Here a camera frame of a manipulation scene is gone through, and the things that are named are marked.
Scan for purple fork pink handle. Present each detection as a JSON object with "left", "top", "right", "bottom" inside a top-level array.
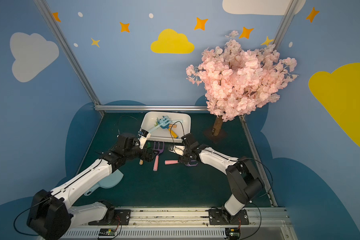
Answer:
[
  {"left": 153, "top": 142, "right": 165, "bottom": 172},
  {"left": 165, "top": 160, "right": 198, "bottom": 167}
]

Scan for light blue hand rake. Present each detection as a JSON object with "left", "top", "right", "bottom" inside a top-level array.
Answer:
[{"left": 147, "top": 116, "right": 172, "bottom": 134}]

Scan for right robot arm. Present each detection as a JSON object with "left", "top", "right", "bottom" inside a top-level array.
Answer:
[{"left": 171, "top": 134, "right": 265, "bottom": 222}]

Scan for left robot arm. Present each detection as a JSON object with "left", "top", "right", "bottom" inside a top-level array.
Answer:
[{"left": 26, "top": 134, "right": 159, "bottom": 240}]

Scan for white plastic storage box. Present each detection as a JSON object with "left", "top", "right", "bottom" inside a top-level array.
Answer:
[{"left": 141, "top": 112, "right": 191, "bottom": 143}]

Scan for light blue round plate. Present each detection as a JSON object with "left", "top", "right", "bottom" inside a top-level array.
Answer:
[{"left": 84, "top": 170, "right": 124, "bottom": 196}]

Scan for pink blossom artificial tree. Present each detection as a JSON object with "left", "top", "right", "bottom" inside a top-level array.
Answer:
[{"left": 186, "top": 31, "right": 297, "bottom": 122}]

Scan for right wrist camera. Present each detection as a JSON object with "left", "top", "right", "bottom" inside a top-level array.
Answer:
[{"left": 168, "top": 145, "right": 185, "bottom": 156}]

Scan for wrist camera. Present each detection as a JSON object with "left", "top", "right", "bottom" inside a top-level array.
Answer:
[
  {"left": 168, "top": 145, "right": 185, "bottom": 156},
  {"left": 138, "top": 129, "right": 151, "bottom": 149}
]

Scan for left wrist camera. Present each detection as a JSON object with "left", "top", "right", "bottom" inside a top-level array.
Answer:
[{"left": 138, "top": 129, "right": 151, "bottom": 149}]

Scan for dark blue fork yellow handle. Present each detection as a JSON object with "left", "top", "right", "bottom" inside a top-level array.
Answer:
[{"left": 163, "top": 124, "right": 178, "bottom": 139}]

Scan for aluminium back frame bar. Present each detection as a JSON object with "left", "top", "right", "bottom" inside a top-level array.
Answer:
[{"left": 95, "top": 105, "right": 208, "bottom": 112}]

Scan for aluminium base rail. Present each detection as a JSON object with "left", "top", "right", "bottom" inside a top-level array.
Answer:
[{"left": 61, "top": 207, "right": 298, "bottom": 240}]

